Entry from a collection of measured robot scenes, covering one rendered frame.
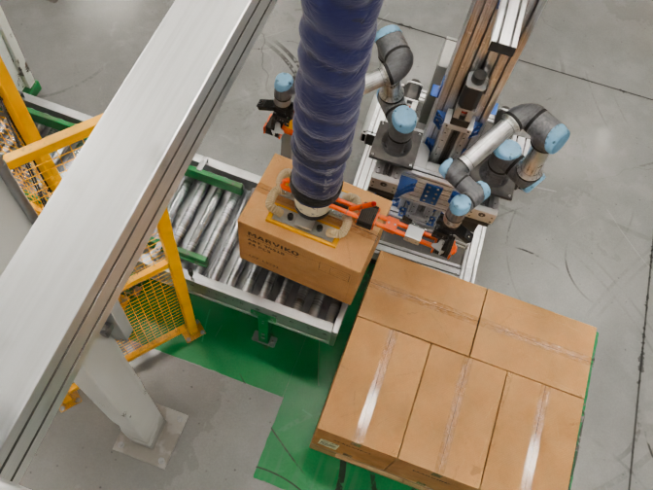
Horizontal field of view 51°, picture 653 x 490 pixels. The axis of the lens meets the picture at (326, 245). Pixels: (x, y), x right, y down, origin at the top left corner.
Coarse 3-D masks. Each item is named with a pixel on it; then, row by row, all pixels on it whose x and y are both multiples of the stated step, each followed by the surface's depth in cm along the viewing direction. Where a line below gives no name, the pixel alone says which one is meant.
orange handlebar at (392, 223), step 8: (288, 128) 310; (280, 184) 298; (336, 200) 296; (344, 200) 296; (336, 208) 294; (344, 208) 295; (352, 216) 294; (384, 216) 294; (376, 224) 293; (384, 224) 293; (392, 224) 293; (400, 224) 294; (392, 232) 294; (400, 232) 292; (424, 232) 293; (424, 240) 291; (456, 248) 291
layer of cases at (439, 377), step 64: (384, 256) 361; (384, 320) 345; (448, 320) 348; (512, 320) 351; (384, 384) 331; (448, 384) 334; (512, 384) 337; (576, 384) 340; (384, 448) 318; (448, 448) 320; (512, 448) 323
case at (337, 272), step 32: (288, 160) 319; (256, 192) 310; (352, 192) 314; (256, 224) 303; (352, 224) 307; (256, 256) 329; (288, 256) 313; (320, 256) 299; (352, 256) 300; (320, 288) 330; (352, 288) 314
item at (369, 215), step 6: (360, 210) 292; (366, 210) 294; (372, 210) 294; (378, 210) 293; (360, 216) 293; (366, 216) 293; (372, 216) 293; (360, 222) 292; (366, 222) 291; (372, 222) 292; (366, 228) 295; (372, 228) 295
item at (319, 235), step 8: (288, 208) 306; (272, 216) 303; (288, 216) 301; (296, 216) 304; (280, 224) 302; (288, 224) 302; (320, 224) 303; (328, 224) 304; (296, 232) 302; (304, 232) 301; (312, 232) 301; (320, 232) 301; (320, 240) 300; (328, 240) 300; (336, 240) 301
